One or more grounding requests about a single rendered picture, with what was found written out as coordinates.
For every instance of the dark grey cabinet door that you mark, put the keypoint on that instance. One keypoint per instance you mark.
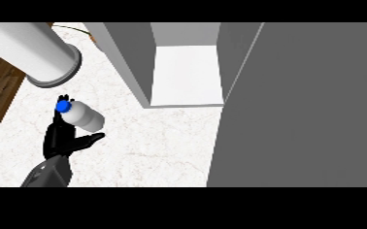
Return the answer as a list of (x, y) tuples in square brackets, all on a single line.
[(292, 110)]

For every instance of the white cylinder with grey rim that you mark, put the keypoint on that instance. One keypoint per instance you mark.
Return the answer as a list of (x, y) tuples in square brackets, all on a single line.
[(35, 52)]

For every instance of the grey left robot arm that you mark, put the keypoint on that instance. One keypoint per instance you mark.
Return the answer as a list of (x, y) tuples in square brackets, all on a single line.
[(49, 174)]

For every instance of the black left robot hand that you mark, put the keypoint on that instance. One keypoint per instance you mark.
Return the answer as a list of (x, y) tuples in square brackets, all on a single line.
[(58, 141)]

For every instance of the white bottle with blue cap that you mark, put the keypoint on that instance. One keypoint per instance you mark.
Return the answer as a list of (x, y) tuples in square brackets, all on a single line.
[(83, 117)]

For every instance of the grey open cabinet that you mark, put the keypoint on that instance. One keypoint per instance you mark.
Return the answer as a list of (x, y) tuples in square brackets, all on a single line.
[(178, 65)]

